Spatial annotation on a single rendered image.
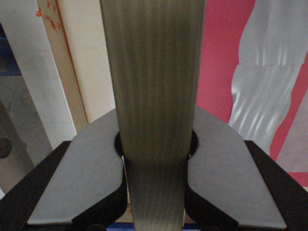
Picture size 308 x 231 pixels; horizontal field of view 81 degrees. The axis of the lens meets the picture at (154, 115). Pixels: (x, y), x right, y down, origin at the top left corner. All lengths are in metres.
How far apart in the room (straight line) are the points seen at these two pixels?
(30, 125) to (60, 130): 1.50
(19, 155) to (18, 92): 1.36
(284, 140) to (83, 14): 0.29
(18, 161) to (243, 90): 0.28
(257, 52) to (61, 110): 0.22
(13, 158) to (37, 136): 1.51
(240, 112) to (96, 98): 0.18
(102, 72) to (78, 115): 0.06
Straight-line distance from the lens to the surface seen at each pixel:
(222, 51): 0.22
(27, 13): 0.20
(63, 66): 0.21
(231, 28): 0.22
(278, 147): 0.32
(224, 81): 0.23
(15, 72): 0.32
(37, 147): 1.86
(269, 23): 0.22
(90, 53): 0.22
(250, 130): 0.27
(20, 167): 0.28
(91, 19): 0.22
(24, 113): 1.69
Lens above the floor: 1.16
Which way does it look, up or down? 59 degrees down
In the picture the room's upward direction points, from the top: 177 degrees counter-clockwise
